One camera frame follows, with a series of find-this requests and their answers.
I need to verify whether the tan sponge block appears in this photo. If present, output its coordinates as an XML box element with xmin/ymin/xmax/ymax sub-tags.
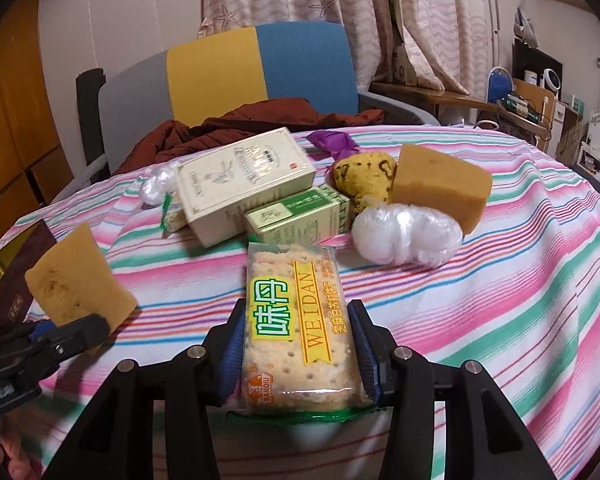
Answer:
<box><xmin>390</xmin><ymin>144</ymin><xmax>493</xmax><ymax>235</ymax></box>
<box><xmin>24</xmin><ymin>223</ymin><xmax>138</xmax><ymax>332</ymax></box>

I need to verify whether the cracker packet yellow green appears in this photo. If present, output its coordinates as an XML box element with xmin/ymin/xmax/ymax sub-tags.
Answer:
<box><xmin>242</xmin><ymin>242</ymin><xmax>370</xmax><ymax>415</ymax></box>

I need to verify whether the small green white box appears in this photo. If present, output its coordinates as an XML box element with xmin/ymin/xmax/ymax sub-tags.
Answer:
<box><xmin>245</xmin><ymin>184</ymin><xmax>351</xmax><ymax>245</ymax></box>

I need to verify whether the striped pink green bedsheet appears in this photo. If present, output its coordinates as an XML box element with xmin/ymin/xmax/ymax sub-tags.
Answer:
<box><xmin>9</xmin><ymin>126</ymin><xmax>600</xmax><ymax>479</ymax></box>

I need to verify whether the large cream tea box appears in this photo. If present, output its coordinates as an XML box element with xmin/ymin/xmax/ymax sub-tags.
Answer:
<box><xmin>175</xmin><ymin>128</ymin><xmax>315</xmax><ymax>247</ymax></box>

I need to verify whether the dark red jacket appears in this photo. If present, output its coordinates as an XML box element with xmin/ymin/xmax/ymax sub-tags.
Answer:
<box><xmin>115</xmin><ymin>98</ymin><xmax>386</xmax><ymax>174</ymax></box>

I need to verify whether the white plastic bag ball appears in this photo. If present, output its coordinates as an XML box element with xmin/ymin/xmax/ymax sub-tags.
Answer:
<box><xmin>351</xmin><ymin>204</ymin><xmax>464</xmax><ymax>269</ymax></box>

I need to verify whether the grey yellow blue chair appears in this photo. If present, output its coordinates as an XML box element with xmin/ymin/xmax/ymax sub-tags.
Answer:
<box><xmin>76</xmin><ymin>22</ymin><xmax>437</xmax><ymax>178</ymax></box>

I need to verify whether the yellow plush toy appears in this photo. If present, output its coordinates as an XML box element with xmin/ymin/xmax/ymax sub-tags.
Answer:
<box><xmin>332</xmin><ymin>152</ymin><xmax>396</xmax><ymax>216</ymax></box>

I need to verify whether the purple crumpled wrapper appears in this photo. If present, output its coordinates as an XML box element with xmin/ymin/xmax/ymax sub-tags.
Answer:
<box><xmin>306</xmin><ymin>130</ymin><xmax>360</xmax><ymax>162</ymax></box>

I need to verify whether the wooden desk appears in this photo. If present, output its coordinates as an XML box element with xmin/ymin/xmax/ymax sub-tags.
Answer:
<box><xmin>370</xmin><ymin>81</ymin><xmax>550</xmax><ymax>150</ymax></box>

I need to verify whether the blue folding chair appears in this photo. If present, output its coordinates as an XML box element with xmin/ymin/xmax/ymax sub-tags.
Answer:
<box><xmin>486</xmin><ymin>66</ymin><xmax>514</xmax><ymax>103</ymax></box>

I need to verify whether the pink patterned curtain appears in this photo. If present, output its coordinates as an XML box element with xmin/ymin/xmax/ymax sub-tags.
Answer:
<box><xmin>200</xmin><ymin>0</ymin><xmax>491</xmax><ymax>98</ymax></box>

